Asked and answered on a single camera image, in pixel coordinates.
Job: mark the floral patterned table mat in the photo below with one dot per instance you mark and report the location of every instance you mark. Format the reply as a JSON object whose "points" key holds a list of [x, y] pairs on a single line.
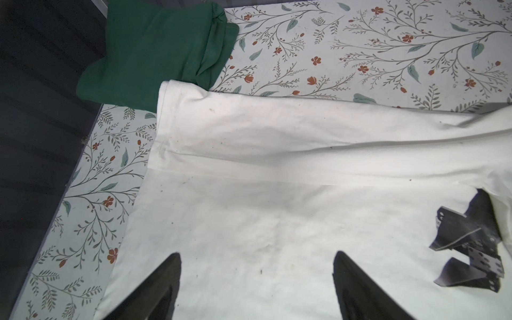
{"points": [[432, 55]]}

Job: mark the white printed t shirt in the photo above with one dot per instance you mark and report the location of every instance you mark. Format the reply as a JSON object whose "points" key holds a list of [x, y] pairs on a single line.
{"points": [[255, 196]]}

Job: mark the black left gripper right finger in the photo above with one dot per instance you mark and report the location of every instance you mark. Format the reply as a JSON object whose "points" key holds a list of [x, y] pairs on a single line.
{"points": [[359, 297]]}

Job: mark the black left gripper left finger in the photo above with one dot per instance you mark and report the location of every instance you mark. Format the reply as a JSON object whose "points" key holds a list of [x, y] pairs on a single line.
{"points": [[156, 297]]}

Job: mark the folded dark green t shirt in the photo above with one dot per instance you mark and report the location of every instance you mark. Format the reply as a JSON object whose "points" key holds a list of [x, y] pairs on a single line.
{"points": [[147, 45]]}

